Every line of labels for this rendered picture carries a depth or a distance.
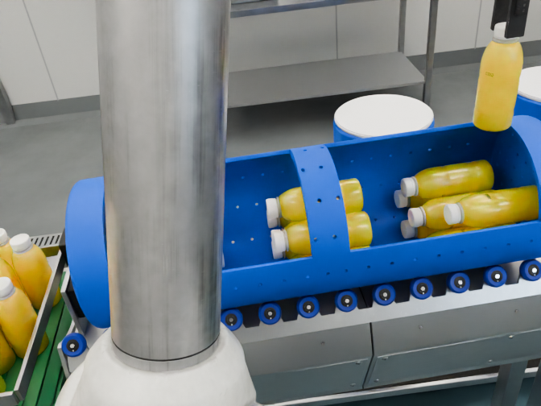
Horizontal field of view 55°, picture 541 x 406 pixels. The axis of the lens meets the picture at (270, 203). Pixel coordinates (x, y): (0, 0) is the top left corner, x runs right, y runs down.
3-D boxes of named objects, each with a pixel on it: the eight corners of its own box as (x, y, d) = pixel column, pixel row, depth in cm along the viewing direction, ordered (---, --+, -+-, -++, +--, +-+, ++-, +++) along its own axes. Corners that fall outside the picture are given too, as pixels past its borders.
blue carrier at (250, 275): (553, 286, 101) (596, 163, 84) (103, 361, 97) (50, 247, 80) (485, 200, 124) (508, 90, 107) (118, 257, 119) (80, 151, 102)
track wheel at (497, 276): (506, 263, 102) (501, 263, 104) (484, 267, 101) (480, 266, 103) (510, 286, 101) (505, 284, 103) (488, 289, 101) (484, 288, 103)
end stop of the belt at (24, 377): (24, 400, 90) (18, 390, 89) (19, 401, 90) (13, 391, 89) (68, 254, 123) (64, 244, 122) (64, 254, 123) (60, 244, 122)
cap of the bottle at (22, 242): (31, 247, 108) (29, 241, 107) (12, 254, 107) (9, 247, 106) (31, 238, 111) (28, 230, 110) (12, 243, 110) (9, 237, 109)
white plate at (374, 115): (324, 132, 143) (324, 136, 143) (428, 140, 134) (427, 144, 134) (345, 92, 164) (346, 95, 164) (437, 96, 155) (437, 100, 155)
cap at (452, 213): (459, 227, 99) (449, 229, 98) (450, 213, 101) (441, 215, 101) (462, 213, 96) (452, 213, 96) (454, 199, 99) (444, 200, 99)
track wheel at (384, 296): (394, 281, 100) (391, 280, 102) (372, 284, 100) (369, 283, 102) (398, 304, 100) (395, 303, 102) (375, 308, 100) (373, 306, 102)
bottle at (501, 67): (485, 113, 99) (499, 26, 89) (518, 123, 94) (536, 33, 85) (464, 125, 95) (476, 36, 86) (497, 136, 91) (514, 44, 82)
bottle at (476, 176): (476, 169, 112) (402, 180, 111) (487, 152, 106) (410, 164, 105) (487, 196, 109) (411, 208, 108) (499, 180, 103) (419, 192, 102)
